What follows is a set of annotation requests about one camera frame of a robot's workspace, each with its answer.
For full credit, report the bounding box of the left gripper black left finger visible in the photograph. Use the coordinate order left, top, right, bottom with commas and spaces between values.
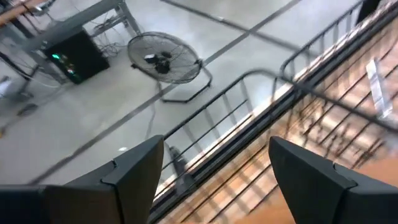
46, 134, 165, 224

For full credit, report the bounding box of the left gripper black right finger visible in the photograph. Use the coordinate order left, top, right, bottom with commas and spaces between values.
268, 136, 398, 224

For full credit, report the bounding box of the black floor fan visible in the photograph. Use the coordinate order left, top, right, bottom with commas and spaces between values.
126, 30, 214, 104

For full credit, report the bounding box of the black computer tower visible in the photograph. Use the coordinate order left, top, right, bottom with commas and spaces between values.
42, 27, 111, 85

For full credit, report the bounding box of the black frame bracket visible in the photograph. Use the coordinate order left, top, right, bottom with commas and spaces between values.
355, 0, 382, 25
169, 144, 196, 195

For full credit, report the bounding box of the black metal frame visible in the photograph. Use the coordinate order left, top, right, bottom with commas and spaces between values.
149, 9, 398, 223

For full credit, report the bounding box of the black wire basket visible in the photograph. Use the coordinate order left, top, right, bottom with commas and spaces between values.
149, 70, 398, 224
273, 0, 398, 132

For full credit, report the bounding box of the grey metal table frame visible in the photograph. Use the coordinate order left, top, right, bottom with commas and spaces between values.
0, 0, 142, 103

